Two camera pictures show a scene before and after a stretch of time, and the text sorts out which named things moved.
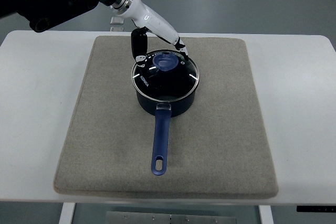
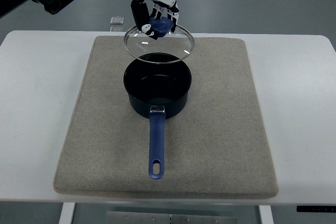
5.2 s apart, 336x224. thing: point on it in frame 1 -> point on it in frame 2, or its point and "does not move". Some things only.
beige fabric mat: x=216 y=149 does not move
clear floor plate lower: x=117 y=29 does not move
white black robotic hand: x=129 y=3 -> x=152 y=0
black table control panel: x=322 y=209 does not move
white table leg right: x=266 y=214 does not move
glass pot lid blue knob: x=167 y=76 -> x=170 y=46
